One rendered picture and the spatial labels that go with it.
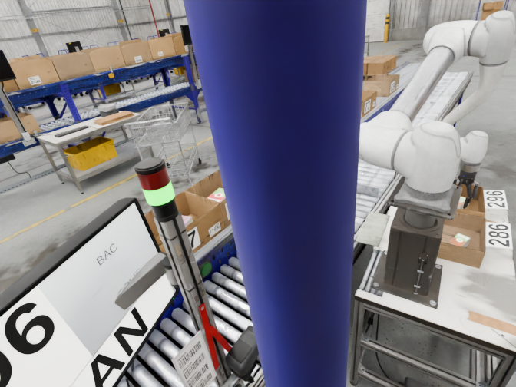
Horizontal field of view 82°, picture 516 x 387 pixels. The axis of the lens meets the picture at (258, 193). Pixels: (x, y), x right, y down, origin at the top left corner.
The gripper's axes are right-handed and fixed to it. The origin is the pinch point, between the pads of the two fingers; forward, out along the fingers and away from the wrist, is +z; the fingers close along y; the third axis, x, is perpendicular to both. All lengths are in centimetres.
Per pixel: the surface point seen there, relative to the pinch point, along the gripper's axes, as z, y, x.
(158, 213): -77, -21, 160
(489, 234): -5.4, -26.6, 26.0
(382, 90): -16, 165, -130
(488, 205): -5.4, -14.7, 2.7
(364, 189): 2, 47, 26
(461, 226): 3.4, -11.4, 17.5
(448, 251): -0.5, -19.5, 44.5
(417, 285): -1, -24, 73
